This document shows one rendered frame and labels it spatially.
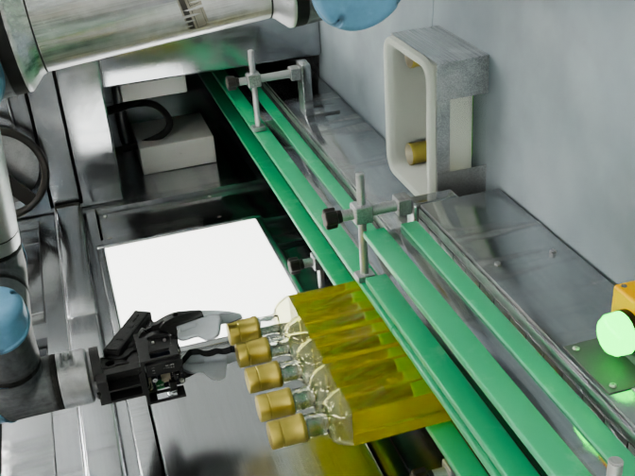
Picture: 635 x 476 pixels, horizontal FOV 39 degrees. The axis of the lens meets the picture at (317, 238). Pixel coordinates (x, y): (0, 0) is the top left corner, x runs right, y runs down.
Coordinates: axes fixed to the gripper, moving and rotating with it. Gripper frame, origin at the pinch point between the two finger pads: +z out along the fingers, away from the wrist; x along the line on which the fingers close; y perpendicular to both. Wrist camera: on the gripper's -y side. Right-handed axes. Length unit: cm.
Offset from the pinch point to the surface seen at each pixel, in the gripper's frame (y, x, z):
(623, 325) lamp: 44, 21, 31
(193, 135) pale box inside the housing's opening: -98, -7, 11
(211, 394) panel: -3.9, -12.6, -4.2
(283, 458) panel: 13.6, -12.7, 2.3
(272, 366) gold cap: 12.0, 1.5, 2.6
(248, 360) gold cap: 7.5, 0.2, 0.4
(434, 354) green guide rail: 23.6, 6.2, 20.3
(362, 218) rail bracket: 1.5, 14.8, 19.4
